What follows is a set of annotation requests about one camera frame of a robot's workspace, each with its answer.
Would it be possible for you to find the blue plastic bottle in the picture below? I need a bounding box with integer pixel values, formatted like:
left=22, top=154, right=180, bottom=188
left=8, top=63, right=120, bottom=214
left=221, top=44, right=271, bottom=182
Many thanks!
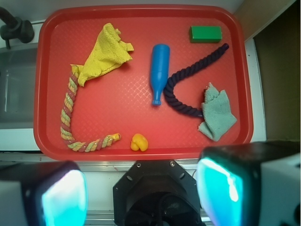
left=150, top=44, right=170, bottom=106

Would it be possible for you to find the yellow and pink twisted rope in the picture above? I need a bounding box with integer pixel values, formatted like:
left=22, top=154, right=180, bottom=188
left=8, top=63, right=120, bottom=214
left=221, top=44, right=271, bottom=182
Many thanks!
left=60, top=64, right=122, bottom=153

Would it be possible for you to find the yellow cloth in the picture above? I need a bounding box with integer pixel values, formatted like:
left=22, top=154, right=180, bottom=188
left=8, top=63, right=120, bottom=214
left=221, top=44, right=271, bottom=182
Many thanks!
left=78, top=23, right=134, bottom=87

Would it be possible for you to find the small yellow rubber duck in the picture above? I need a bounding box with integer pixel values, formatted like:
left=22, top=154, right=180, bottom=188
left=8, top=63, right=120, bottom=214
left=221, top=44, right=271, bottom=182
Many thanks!
left=130, top=133, right=149, bottom=152

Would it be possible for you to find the light green cloth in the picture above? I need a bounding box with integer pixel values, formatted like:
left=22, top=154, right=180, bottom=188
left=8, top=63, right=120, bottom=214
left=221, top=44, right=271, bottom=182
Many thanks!
left=198, top=83, right=237, bottom=142

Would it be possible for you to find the dark purple rope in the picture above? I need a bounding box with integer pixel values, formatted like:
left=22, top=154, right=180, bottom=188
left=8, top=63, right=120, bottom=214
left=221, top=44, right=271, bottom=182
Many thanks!
left=163, top=43, right=230, bottom=119

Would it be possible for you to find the green rectangular block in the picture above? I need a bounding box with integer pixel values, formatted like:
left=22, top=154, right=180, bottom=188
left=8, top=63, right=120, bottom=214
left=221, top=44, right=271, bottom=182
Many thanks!
left=190, top=26, right=222, bottom=43

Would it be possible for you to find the black faucet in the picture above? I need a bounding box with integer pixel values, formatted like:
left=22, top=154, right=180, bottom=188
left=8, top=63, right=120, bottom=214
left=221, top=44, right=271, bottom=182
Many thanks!
left=0, top=7, right=35, bottom=49

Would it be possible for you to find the grey sink basin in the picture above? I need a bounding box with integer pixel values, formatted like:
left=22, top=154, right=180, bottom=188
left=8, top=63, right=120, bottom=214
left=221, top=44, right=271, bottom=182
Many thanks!
left=0, top=47, right=37, bottom=129

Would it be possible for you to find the red plastic tray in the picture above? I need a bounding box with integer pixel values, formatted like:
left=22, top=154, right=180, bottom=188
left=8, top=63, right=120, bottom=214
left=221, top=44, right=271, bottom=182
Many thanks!
left=33, top=5, right=253, bottom=161

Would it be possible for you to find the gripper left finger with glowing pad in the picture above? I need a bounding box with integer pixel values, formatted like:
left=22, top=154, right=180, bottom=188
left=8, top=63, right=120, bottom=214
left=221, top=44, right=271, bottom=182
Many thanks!
left=0, top=161, right=88, bottom=226

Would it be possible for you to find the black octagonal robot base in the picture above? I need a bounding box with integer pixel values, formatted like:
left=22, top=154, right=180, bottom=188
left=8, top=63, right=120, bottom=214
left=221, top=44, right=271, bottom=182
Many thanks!
left=112, top=160, right=205, bottom=226

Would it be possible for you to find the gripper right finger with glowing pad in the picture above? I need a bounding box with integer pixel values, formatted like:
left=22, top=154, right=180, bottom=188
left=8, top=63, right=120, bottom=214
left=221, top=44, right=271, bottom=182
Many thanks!
left=196, top=141, right=301, bottom=226

